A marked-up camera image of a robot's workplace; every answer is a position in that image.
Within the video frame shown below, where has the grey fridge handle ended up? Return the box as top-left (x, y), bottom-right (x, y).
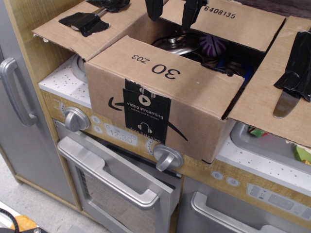
top-left (0, 57), bottom-right (38, 127)

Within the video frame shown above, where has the silver dishwasher door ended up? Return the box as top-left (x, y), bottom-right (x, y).
top-left (177, 177), bottom-right (311, 233)

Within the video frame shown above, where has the grey stove burner ring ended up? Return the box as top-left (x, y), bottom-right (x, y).
top-left (70, 54), bottom-right (88, 83)

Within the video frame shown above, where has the silver butter knife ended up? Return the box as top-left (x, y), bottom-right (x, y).
top-left (273, 89), bottom-right (301, 119)

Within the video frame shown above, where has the silver oven door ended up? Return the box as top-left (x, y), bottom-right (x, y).
top-left (58, 136), bottom-right (182, 233)

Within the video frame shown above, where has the silver oven knob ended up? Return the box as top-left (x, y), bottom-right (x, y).
top-left (153, 144), bottom-right (184, 171)
top-left (65, 106), bottom-right (90, 132)

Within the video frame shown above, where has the black tape left flap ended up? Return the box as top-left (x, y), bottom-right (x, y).
top-left (59, 12), bottom-right (110, 37)

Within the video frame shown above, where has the purple white striped ball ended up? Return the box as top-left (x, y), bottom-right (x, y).
top-left (199, 35), bottom-right (229, 57)

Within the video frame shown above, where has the silver pot lid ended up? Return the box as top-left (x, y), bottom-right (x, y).
top-left (152, 34), bottom-right (200, 55)

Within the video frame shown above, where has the black orange object corner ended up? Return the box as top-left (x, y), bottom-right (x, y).
top-left (0, 208), bottom-right (43, 233)

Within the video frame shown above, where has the black tape flap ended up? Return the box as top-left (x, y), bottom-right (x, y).
top-left (59, 12), bottom-right (110, 37)
top-left (86, 0), bottom-right (130, 13)
top-left (274, 31), bottom-right (311, 102)

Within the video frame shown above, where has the grey toy sink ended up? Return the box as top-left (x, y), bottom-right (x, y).
top-left (230, 122), bottom-right (311, 174)

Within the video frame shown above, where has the blue object in box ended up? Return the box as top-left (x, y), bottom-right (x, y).
top-left (216, 56), bottom-right (253, 86)

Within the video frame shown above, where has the black tape right flap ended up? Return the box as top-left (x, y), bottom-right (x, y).
top-left (274, 31), bottom-right (311, 102)

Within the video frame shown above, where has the right silver oven knob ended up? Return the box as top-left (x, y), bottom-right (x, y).
top-left (153, 144), bottom-right (184, 171)

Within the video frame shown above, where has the left silver oven knob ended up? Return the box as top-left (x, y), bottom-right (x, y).
top-left (65, 106), bottom-right (90, 132)

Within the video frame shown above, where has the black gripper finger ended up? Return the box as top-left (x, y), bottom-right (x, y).
top-left (181, 0), bottom-right (207, 31)
top-left (145, 0), bottom-right (164, 21)

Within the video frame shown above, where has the large brown cardboard box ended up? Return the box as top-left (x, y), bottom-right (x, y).
top-left (34, 0), bottom-right (311, 163)

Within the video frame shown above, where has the toy kitchen play set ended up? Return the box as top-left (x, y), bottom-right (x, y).
top-left (0, 0), bottom-right (311, 233)

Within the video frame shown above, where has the black tape top flap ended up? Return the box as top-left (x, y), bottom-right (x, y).
top-left (86, 0), bottom-right (130, 13)

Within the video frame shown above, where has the grey toy fridge door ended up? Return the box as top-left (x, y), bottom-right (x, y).
top-left (0, 0), bottom-right (78, 208)

